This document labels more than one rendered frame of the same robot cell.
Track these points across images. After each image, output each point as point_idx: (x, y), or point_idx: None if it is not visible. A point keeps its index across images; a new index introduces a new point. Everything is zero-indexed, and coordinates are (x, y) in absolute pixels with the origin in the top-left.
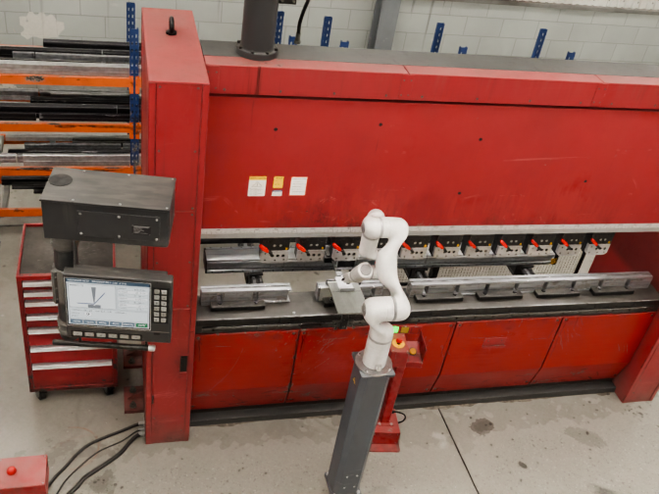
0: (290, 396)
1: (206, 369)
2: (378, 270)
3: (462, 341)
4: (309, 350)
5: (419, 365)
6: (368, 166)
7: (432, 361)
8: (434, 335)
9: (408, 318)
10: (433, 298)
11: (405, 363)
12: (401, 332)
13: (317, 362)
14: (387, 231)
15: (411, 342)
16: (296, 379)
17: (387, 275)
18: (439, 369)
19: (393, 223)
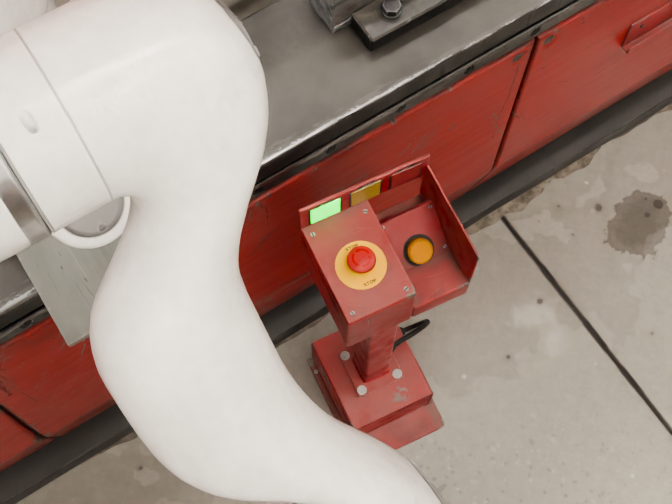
0: (64, 431)
1: None
2: (146, 444)
3: (558, 71)
4: (40, 374)
5: (459, 292)
6: None
7: (470, 157)
8: (466, 109)
9: (360, 124)
10: (434, 3)
11: (409, 313)
12: (355, 204)
13: (91, 370)
14: (84, 191)
15: (403, 219)
16: (52, 423)
17: (235, 474)
18: (494, 157)
19: (105, 103)
